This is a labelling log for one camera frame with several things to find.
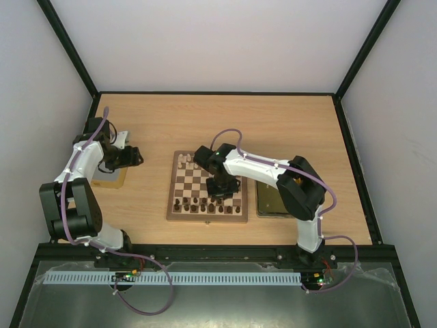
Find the gold tin lid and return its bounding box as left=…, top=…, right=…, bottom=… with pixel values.
left=91, top=167, right=128, bottom=189

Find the wooden chess board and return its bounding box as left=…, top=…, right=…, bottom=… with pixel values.
left=166, top=150, right=249, bottom=223

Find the gold tin with pieces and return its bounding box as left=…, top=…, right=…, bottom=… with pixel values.
left=255, top=181, right=292, bottom=218

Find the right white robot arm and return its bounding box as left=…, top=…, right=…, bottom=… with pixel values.
left=194, top=143, right=326, bottom=268

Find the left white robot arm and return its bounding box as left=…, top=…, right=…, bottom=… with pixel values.
left=39, top=116, right=143, bottom=253

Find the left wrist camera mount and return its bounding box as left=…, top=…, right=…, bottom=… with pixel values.
left=111, top=131, right=130, bottom=150

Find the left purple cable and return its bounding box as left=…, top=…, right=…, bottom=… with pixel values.
left=60, top=106, right=175, bottom=315

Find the grey slotted cable duct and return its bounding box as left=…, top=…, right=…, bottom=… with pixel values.
left=43, top=271, right=301, bottom=286

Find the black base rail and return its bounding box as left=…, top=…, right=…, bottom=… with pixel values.
left=36, top=242, right=397, bottom=271

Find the black frame left post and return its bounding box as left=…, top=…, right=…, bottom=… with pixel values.
left=36, top=0, right=98, bottom=98

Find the black frame post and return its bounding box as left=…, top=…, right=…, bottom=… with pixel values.
left=36, top=0, right=98, bottom=98
left=335, top=0, right=401, bottom=100

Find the black frame right post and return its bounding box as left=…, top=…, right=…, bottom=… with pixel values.
left=335, top=0, right=401, bottom=100

